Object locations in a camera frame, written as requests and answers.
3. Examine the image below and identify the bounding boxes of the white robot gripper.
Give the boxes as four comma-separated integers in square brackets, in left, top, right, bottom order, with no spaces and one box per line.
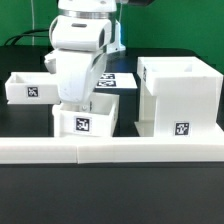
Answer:
[52,49,107,105]

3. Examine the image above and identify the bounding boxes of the white front drawer tray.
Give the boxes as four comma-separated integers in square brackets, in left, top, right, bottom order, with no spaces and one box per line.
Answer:
[52,92,119,137]

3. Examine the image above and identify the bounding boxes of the white drawer tray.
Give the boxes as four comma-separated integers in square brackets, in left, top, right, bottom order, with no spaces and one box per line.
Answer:
[52,92,119,137]
[5,72,60,104]

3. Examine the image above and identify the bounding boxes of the white drawer cabinet box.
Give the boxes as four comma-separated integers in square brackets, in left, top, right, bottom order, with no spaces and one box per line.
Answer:
[135,56,223,137]

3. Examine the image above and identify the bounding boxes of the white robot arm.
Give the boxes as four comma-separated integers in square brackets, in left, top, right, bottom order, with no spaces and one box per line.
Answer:
[45,0,154,105]

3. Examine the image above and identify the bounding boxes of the white rear drawer tray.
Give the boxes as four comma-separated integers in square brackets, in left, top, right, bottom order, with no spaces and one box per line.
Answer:
[5,72,60,104]

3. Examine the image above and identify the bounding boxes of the white marker sheet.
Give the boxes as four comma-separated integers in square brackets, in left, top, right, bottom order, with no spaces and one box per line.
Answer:
[96,73,137,89]

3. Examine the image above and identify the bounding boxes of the white L-shaped fence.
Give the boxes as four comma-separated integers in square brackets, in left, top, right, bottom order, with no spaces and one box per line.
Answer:
[0,135,224,164]

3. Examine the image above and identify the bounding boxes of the black cables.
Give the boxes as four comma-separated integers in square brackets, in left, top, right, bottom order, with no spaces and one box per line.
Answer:
[3,28,53,47]

